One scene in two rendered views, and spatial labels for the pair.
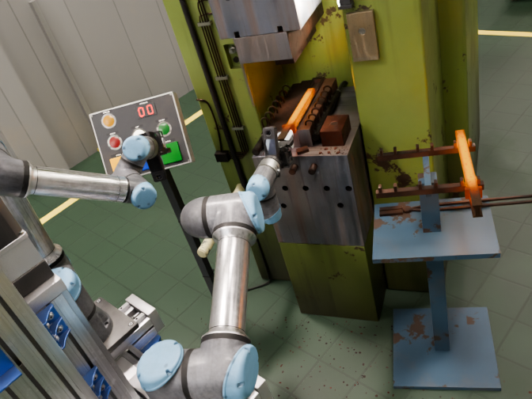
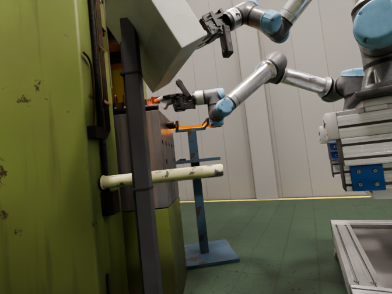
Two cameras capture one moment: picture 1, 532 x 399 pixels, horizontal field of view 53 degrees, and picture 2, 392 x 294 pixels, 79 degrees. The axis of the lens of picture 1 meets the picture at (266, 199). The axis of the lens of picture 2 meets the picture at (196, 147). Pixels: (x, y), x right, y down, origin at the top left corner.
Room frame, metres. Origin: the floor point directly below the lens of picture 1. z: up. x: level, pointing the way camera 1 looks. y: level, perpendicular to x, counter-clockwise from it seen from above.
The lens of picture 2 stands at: (2.14, 1.04, 0.66)
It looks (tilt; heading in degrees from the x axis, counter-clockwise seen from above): 4 degrees up; 243
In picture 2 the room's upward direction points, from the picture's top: 6 degrees counter-clockwise
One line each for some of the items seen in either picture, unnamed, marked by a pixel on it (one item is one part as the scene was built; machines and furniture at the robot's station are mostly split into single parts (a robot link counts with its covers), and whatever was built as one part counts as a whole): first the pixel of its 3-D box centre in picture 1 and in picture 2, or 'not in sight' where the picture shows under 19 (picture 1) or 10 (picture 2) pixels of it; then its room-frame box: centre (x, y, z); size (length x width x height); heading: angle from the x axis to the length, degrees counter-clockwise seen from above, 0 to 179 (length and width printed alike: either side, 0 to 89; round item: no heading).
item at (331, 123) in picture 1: (335, 130); not in sight; (1.73, -0.33, 0.95); 0.12 x 0.09 x 0.07; 150
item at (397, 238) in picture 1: (431, 228); (194, 161); (1.36, -0.52, 0.67); 0.40 x 0.30 x 0.02; 69
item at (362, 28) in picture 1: (362, 36); not in sight; (1.72, -0.48, 1.27); 0.09 x 0.02 x 0.17; 60
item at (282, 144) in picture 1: (276, 157); (184, 101); (1.61, -0.08, 0.98); 0.12 x 0.08 x 0.09; 150
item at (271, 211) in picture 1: (264, 207); (216, 114); (1.48, 0.01, 0.89); 0.11 x 0.08 x 0.11; 73
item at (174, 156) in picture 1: (170, 153); not in sight; (1.84, 0.30, 1.01); 0.07 x 0.05 x 0.07; 85
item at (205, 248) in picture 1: (222, 218); (162, 176); (1.86, 0.20, 0.62); 0.44 x 0.05 x 0.05; 150
